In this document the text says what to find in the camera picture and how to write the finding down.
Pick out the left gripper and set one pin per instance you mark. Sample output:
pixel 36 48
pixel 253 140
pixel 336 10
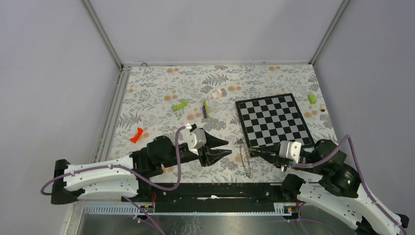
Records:
pixel 211 155

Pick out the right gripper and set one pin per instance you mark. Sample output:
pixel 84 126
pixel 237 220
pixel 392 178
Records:
pixel 272 157

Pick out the large silver keyring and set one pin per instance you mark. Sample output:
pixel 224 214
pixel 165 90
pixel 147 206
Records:
pixel 245 158

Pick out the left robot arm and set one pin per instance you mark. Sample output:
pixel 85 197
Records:
pixel 122 176

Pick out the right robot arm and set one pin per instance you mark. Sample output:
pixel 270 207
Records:
pixel 341 191

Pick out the black white chessboard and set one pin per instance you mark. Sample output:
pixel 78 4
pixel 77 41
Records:
pixel 266 121

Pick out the green curved block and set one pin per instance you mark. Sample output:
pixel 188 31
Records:
pixel 179 106

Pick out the cream toy block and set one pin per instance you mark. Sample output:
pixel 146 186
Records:
pixel 217 94

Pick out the small green block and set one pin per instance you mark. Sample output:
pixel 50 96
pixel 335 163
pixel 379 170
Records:
pixel 312 99

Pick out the floral table mat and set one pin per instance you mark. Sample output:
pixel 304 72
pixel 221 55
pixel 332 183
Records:
pixel 150 92

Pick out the red curved block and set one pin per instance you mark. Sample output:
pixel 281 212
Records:
pixel 137 136

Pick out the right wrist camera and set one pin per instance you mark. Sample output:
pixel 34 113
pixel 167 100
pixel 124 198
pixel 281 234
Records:
pixel 290 150

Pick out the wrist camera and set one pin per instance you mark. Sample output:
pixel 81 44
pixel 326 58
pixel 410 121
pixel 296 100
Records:
pixel 290 150
pixel 196 137

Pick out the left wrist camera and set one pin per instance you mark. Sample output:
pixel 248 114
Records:
pixel 196 137

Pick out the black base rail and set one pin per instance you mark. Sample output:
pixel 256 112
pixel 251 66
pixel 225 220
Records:
pixel 214 197

